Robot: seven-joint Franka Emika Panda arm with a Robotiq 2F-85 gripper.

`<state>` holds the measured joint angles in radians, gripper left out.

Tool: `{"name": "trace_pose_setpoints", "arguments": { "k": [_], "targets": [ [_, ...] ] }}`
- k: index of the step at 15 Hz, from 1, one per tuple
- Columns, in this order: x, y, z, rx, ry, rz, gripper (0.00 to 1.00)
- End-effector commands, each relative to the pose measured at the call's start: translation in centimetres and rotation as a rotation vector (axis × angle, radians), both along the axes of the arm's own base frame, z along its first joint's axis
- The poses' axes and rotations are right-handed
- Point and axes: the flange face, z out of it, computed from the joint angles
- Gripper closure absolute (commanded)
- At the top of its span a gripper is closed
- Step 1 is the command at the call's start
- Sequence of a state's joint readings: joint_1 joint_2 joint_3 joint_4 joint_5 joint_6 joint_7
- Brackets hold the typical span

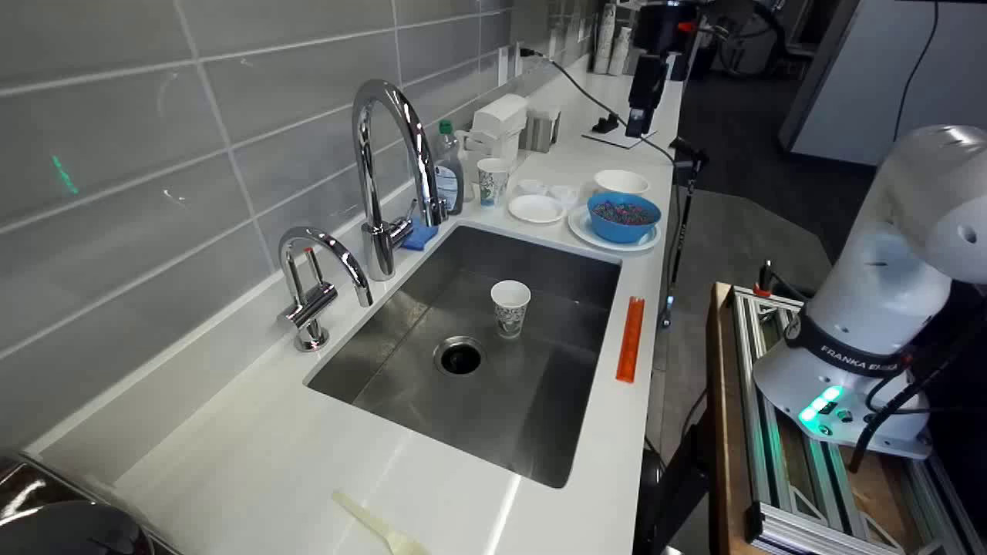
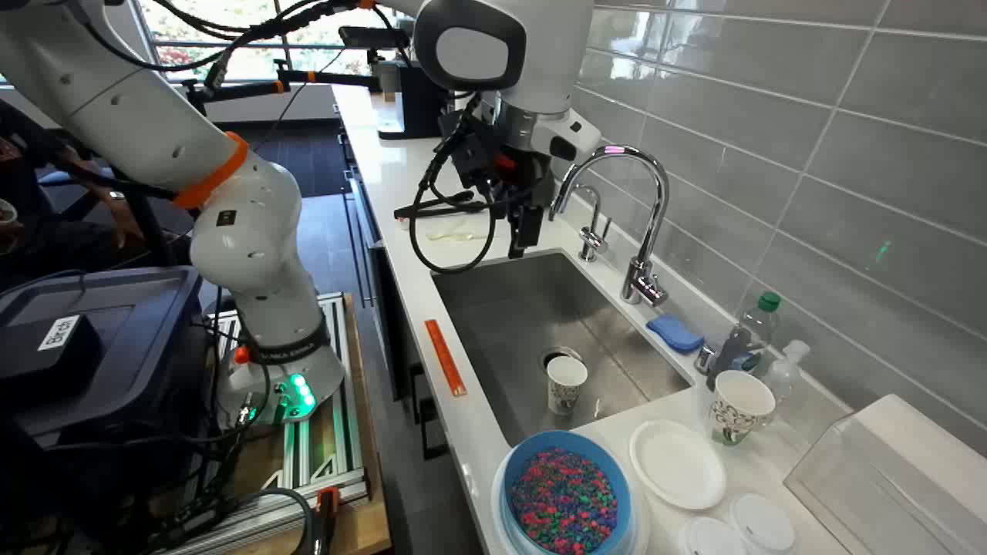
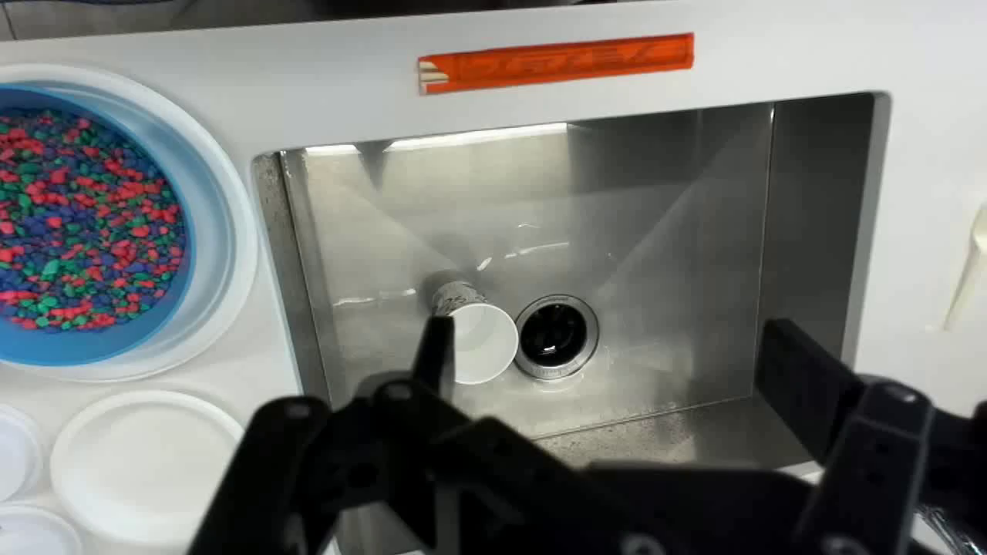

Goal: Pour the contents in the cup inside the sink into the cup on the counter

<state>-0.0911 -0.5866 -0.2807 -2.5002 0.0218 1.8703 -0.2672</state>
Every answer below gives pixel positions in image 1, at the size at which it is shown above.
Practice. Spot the stainless steel sink basin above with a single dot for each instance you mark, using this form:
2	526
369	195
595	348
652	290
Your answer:
514	413

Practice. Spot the white cabinet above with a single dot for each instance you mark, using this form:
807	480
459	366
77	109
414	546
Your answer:
882	82

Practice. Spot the clear pump bottle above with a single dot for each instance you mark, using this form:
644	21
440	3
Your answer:
468	157

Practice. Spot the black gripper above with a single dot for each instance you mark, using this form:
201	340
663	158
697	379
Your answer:
656	34

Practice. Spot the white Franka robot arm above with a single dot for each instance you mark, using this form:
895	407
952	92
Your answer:
904	258

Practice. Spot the white pad with black edge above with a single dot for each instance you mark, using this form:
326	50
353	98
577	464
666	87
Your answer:
611	140

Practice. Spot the aluminium profile frame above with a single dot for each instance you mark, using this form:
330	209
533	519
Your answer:
781	472

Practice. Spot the small chrome faucet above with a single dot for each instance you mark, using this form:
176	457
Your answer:
311	297

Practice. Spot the cream plastic utensil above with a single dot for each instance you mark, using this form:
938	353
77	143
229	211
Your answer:
375	526

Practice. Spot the blue bowl of beads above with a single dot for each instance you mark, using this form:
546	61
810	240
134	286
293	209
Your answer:
623	216

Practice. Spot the large white plate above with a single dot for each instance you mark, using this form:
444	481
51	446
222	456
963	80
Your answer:
617	249

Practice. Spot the wooden table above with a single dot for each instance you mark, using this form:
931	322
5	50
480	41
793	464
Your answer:
726	432

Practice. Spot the steel napkin holder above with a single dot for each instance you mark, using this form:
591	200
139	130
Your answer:
540	129

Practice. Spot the small white plate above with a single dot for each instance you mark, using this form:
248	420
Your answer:
536	209

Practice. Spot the green-capped dish soap bottle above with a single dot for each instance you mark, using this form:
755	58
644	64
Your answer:
448	180

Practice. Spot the white bowl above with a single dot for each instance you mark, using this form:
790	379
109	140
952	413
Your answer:
622	180

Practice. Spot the tall chrome faucet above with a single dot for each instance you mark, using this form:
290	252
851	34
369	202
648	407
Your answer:
366	157

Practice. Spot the black glossy appliance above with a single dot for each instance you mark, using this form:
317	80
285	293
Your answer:
51	514

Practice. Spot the clear plastic box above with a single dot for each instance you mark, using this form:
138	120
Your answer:
502	115

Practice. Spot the black sink drain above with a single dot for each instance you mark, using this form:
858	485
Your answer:
459	357

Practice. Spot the blue sponge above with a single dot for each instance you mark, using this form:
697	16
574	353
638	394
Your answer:
422	240

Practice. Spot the black power plug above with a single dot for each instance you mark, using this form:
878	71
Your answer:
606	126

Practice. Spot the black tripod stand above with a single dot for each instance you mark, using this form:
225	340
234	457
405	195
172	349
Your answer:
681	206

